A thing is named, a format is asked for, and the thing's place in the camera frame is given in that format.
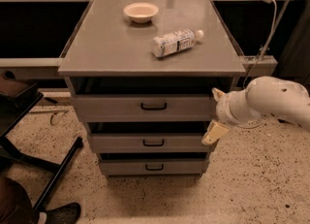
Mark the grey bottom drawer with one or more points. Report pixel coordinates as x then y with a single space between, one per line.
154 167

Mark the clear plastic water bottle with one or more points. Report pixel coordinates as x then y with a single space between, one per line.
175 41

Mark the grey drawer cabinet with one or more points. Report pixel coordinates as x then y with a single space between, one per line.
143 91

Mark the grey middle drawer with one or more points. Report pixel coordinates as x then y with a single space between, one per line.
147 143

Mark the brown trouser leg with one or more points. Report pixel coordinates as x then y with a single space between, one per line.
15 205

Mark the grey top drawer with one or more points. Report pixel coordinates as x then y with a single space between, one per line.
144 108

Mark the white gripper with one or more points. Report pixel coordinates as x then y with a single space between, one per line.
223 110

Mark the black shoe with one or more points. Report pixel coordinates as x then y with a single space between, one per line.
68 214

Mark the white ceramic bowl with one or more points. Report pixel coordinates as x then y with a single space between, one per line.
141 12

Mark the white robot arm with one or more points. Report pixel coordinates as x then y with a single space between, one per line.
263 97

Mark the grey drawer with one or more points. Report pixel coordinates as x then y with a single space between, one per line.
147 143
154 167
144 108

